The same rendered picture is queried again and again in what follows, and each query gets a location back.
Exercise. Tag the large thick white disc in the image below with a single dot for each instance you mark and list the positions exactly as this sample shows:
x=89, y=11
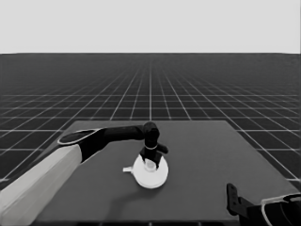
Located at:
x=150, y=179

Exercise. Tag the small white T-shaped piece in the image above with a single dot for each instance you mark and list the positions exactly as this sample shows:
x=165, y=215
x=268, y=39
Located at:
x=128, y=169

